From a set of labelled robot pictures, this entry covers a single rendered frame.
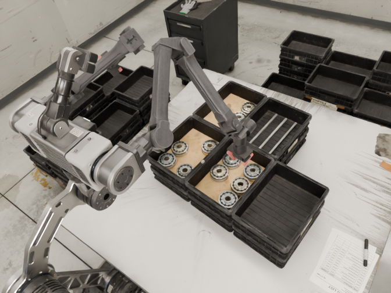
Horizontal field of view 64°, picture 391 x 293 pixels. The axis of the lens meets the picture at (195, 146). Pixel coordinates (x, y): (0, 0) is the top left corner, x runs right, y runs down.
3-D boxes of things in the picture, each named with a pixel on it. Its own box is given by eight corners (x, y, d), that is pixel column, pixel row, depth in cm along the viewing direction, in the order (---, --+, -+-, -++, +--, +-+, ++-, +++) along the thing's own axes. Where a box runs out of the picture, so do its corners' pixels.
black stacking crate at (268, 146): (274, 172, 174) (276, 159, 166) (231, 148, 189) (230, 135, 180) (309, 129, 191) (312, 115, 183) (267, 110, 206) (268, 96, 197)
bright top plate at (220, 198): (229, 211, 157) (229, 211, 156) (214, 200, 162) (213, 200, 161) (241, 198, 161) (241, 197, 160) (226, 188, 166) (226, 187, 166)
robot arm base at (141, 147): (125, 164, 115) (115, 143, 106) (140, 149, 119) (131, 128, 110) (143, 174, 111) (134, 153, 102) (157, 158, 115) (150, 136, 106)
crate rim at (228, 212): (230, 216, 150) (230, 214, 148) (183, 184, 164) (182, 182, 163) (275, 161, 167) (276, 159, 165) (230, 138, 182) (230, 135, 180)
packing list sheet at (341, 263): (359, 313, 136) (359, 312, 136) (307, 282, 146) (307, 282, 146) (381, 250, 152) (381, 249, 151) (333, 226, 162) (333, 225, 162)
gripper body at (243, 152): (235, 142, 149) (234, 132, 143) (253, 152, 144) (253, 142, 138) (226, 151, 146) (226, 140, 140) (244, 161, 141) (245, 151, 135)
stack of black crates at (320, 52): (325, 78, 318) (335, 38, 284) (313, 96, 304) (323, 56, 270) (288, 68, 336) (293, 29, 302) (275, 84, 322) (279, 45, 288)
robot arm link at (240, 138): (230, 134, 135) (242, 139, 132) (238, 124, 138) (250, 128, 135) (230, 144, 140) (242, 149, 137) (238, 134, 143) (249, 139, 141)
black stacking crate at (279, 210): (284, 263, 142) (286, 253, 134) (231, 225, 157) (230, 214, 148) (325, 201, 159) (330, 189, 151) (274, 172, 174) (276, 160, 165)
